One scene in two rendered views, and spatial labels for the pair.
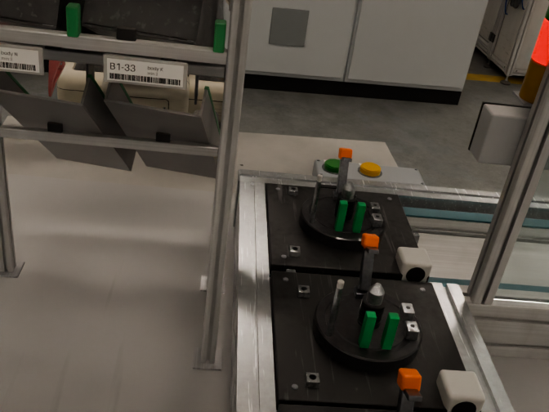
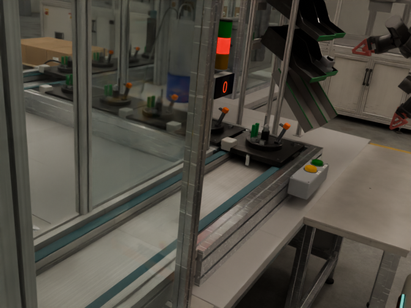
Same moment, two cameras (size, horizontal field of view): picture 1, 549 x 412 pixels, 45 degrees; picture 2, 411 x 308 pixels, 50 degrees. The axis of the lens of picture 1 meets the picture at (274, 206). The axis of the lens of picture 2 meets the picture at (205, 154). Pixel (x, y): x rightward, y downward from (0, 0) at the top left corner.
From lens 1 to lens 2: 2.23 m
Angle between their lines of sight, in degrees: 106
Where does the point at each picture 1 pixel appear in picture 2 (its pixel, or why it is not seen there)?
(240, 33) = (249, 34)
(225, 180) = (243, 77)
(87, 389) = not seen: hidden behind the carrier
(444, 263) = (236, 172)
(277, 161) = (374, 198)
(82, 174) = (362, 156)
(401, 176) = (303, 175)
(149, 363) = not seen: hidden behind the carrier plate
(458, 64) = not seen: outside the picture
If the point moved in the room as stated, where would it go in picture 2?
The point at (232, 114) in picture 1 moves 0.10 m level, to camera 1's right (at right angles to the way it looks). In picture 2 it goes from (246, 57) to (232, 59)
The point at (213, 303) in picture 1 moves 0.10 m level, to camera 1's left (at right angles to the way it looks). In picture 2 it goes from (238, 120) to (250, 116)
